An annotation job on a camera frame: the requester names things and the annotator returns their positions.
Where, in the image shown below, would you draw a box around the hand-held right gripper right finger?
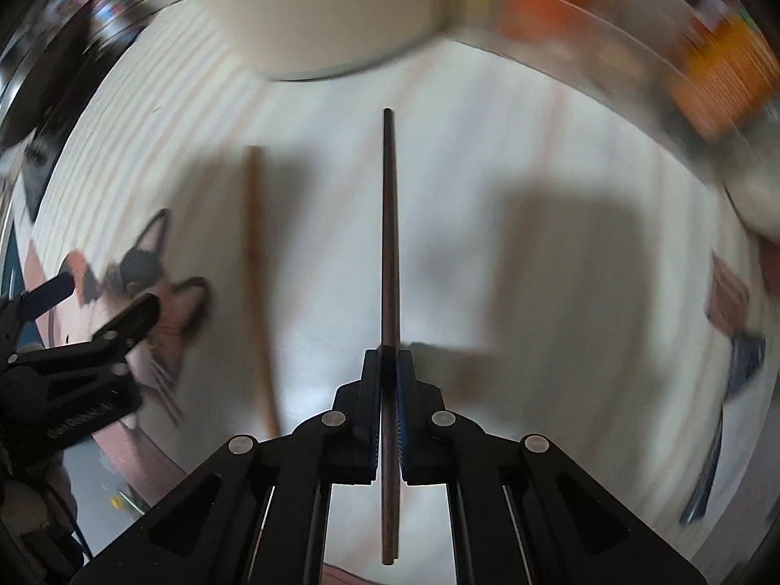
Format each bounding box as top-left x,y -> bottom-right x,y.
396,344 -> 708,585

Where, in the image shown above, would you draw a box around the dark brown wooden chopstick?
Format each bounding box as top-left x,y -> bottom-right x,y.
378,108 -> 404,565

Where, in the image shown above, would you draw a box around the white plastic bag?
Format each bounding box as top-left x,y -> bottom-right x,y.
724,128 -> 780,238

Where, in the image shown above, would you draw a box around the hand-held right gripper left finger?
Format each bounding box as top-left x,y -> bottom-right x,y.
73,349 -> 382,585

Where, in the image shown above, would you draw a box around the white round container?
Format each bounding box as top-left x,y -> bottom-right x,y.
161,0 -> 453,82

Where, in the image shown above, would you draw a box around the orange printed packet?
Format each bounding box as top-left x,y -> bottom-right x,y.
670,12 -> 776,142

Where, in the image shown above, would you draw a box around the dark blue spoon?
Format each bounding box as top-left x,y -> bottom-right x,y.
679,332 -> 767,526

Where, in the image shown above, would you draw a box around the red object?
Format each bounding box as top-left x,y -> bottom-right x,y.
756,234 -> 780,294

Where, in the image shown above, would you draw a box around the clear plastic storage box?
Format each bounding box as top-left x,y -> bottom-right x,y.
439,0 -> 780,148

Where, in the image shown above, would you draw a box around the striped tablecloth with cat print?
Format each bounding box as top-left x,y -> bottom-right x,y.
24,6 -> 770,585

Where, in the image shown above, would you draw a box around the medium brown wooden chopstick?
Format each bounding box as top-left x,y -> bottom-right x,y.
244,145 -> 283,440

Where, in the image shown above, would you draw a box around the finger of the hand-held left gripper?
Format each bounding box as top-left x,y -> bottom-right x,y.
17,272 -> 77,323
37,292 -> 162,374

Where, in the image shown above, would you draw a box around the black flat object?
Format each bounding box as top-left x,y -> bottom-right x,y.
0,12 -> 106,148

